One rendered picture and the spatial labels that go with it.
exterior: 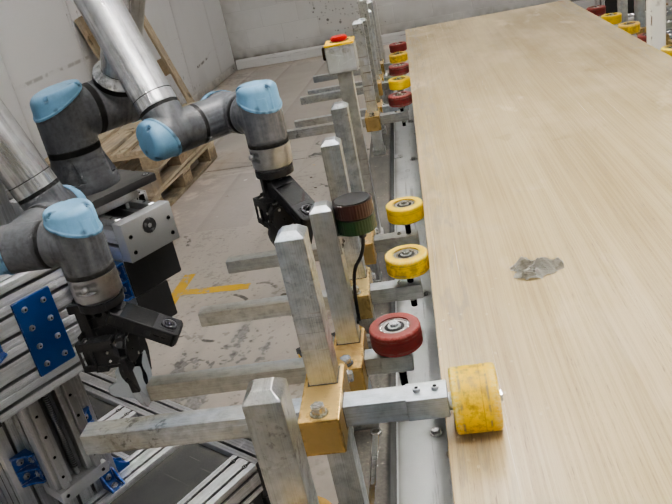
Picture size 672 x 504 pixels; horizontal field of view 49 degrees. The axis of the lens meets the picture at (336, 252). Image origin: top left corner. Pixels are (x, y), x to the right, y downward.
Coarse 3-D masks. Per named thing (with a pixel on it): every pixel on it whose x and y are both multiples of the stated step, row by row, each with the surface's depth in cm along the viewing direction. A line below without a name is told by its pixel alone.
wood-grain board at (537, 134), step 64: (448, 64) 279; (512, 64) 259; (576, 64) 241; (640, 64) 226; (448, 128) 204; (512, 128) 193; (576, 128) 183; (640, 128) 174; (448, 192) 160; (512, 192) 153; (576, 192) 147; (640, 192) 141; (448, 256) 132; (512, 256) 127; (576, 256) 123; (640, 256) 119; (448, 320) 112; (512, 320) 109; (576, 320) 106; (640, 320) 103; (448, 384) 98; (512, 384) 95; (576, 384) 93; (640, 384) 90; (448, 448) 87; (512, 448) 85; (576, 448) 83; (640, 448) 81
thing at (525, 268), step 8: (520, 264) 122; (528, 264) 121; (536, 264) 120; (544, 264) 120; (552, 264) 120; (560, 264) 120; (520, 272) 119; (528, 272) 119; (536, 272) 119; (544, 272) 119; (552, 272) 119
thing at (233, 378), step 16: (368, 352) 116; (224, 368) 120; (240, 368) 119; (256, 368) 118; (272, 368) 117; (288, 368) 116; (304, 368) 116; (368, 368) 115; (384, 368) 115; (400, 368) 114; (160, 384) 119; (176, 384) 119; (192, 384) 119; (208, 384) 118; (224, 384) 118; (240, 384) 118; (288, 384) 117
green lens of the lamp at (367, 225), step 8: (336, 224) 110; (344, 224) 108; (352, 224) 107; (360, 224) 108; (368, 224) 108; (376, 224) 110; (344, 232) 109; (352, 232) 108; (360, 232) 108; (368, 232) 108
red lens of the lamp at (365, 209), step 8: (368, 200) 107; (336, 208) 108; (344, 208) 107; (352, 208) 106; (360, 208) 107; (368, 208) 108; (336, 216) 109; (344, 216) 107; (352, 216) 107; (360, 216) 107
